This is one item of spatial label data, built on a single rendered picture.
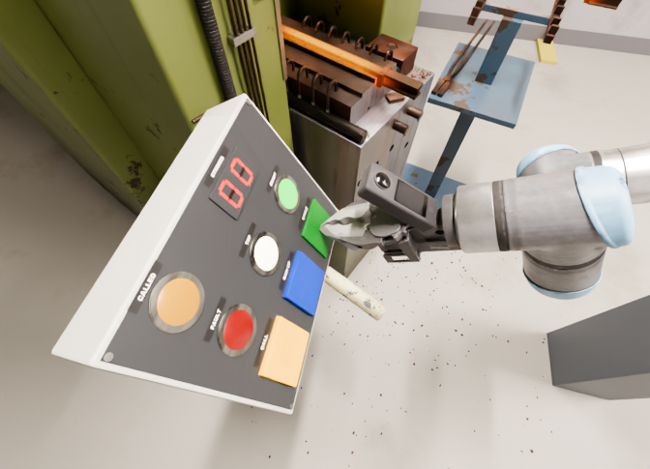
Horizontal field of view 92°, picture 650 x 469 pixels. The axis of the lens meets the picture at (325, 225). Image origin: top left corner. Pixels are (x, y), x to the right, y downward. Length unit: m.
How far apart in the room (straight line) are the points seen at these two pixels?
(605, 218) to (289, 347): 0.39
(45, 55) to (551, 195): 1.00
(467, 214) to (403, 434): 1.19
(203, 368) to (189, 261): 0.11
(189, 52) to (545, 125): 2.40
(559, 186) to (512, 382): 1.31
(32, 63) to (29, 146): 1.85
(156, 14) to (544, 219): 0.55
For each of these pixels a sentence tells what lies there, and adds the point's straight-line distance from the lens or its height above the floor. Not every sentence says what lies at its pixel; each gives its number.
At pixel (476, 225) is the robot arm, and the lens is 0.41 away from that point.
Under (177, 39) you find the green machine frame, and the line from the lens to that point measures 0.59.
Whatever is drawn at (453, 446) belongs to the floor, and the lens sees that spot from 1.54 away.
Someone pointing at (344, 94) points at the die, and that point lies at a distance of 0.82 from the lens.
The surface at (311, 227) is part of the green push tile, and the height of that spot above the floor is 1.03.
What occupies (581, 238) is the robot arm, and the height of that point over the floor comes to 1.17.
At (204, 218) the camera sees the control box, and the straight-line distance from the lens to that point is 0.36.
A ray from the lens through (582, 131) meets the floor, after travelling 2.79.
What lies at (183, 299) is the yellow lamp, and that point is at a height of 1.16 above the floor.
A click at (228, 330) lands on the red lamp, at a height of 1.10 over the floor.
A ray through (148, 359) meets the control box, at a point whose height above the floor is 1.16.
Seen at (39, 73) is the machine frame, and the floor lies 1.04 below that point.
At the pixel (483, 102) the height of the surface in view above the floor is 0.76.
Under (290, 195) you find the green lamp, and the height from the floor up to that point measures 1.09.
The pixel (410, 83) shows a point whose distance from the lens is 0.82.
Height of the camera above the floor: 1.46
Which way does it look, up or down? 59 degrees down
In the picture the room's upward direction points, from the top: straight up
